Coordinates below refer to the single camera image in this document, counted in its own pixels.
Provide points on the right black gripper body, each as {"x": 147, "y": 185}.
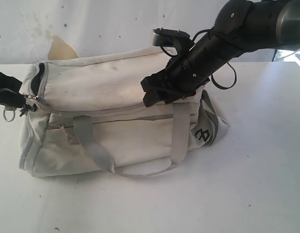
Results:
{"x": 185, "y": 73}

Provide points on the black window frame post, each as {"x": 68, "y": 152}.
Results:
{"x": 274, "y": 55}

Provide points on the white fabric duffel bag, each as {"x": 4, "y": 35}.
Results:
{"x": 87, "y": 114}

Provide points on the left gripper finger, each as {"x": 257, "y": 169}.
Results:
{"x": 9, "y": 83}
{"x": 11, "y": 99}

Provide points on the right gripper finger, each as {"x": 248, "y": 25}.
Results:
{"x": 153, "y": 96}
{"x": 156, "y": 81}

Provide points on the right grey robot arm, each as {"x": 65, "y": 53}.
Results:
{"x": 242, "y": 26}

